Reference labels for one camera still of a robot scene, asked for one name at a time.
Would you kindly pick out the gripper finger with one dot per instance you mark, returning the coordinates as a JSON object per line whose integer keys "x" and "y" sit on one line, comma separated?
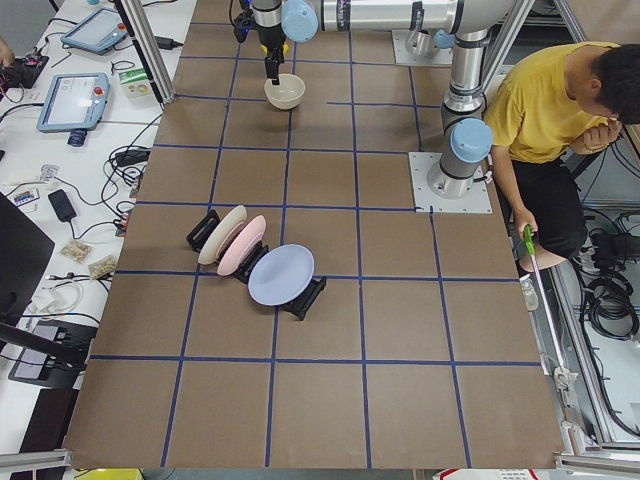
{"x": 279, "y": 60}
{"x": 270, "y": 68}

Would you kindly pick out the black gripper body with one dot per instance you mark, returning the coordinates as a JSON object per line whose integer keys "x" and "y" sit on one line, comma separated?
{"x": 270, "y": 31}

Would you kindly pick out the white ceramic bowl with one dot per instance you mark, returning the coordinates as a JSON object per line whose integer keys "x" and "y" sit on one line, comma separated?
{"x": 287, "y": 94}

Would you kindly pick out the green white carton box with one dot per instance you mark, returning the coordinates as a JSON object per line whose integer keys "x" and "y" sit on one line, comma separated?
{"x": 134, "y": 83}

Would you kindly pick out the cream plate in rack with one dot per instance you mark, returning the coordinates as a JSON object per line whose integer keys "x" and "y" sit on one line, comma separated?
{"x": 222, "y": 235}

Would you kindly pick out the black power adapter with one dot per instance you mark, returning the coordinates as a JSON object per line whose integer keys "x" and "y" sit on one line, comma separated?
{"x": 131, "y": 157}

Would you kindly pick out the blue teach pendant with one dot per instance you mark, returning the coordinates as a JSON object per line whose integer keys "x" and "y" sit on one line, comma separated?
{"x": 74, "y": 102}
{"x": 97, "y": 33}

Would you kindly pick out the pink plate in rack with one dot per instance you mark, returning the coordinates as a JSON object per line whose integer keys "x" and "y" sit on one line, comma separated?
{"x": 242, "y": 245}

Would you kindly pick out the light blue plate in rack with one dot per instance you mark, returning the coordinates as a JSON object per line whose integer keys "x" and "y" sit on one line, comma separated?
{"x": 281, "y": 275}

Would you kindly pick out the black dish rack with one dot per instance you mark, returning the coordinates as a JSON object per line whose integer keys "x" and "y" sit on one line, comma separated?
{"x": 298, "y": 307}

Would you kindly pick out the black smartphone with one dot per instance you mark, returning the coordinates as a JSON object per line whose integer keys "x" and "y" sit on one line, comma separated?
{"x": 62, "y": 205}

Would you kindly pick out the person in yellow shirt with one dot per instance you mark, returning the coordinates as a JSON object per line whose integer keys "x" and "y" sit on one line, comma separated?
{"x": 566, "y": 97}

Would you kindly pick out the black monitor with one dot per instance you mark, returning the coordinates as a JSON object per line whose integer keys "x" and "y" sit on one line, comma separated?
{"x": 25, "y": 254}

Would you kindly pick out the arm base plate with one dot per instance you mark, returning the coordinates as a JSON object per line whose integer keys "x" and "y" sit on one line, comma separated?
{"x": 417, "y": 48}
{"x": 435, "y": 192}

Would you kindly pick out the aluminium frame post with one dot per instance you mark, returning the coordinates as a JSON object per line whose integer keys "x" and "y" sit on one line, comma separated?
{"x": 139, "y": 29}

